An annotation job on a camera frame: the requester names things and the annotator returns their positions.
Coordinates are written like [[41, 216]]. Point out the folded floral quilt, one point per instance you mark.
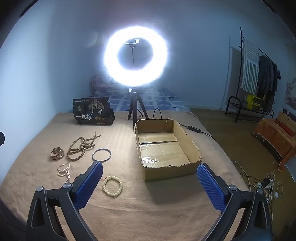
[[101, 84]]

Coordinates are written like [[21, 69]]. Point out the black clothes rack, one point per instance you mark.
[[237, 105]]

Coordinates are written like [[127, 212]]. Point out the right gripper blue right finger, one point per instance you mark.
[[214, 186]]

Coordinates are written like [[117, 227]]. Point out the white ring light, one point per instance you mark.
[[135, 56]]

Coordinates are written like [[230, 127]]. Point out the dark blue bangle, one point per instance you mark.
[[101, 155]]

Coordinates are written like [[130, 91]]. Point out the open cardboard box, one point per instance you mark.
[[165, 150]]

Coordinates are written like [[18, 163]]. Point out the wall landscape poster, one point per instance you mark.
[[290, 97]]

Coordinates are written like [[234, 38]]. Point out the power strip with white cables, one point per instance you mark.
[[271, 188]]

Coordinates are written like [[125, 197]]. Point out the orange covered box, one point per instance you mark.
[[280, 134]]

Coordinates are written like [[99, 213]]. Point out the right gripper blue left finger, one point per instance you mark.
[[85, 184]]

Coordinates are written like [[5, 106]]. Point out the dark hanging clothes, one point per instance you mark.
[[268, 77]]

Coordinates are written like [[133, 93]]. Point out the yellow crate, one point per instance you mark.
[[253, 102]]

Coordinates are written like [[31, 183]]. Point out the striped hanging towel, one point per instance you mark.
[[250, 67]]

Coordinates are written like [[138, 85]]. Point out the black printed snack bag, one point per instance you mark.
[[93, 110]]

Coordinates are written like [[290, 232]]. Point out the black tripod stand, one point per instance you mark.
[[133, 108]]

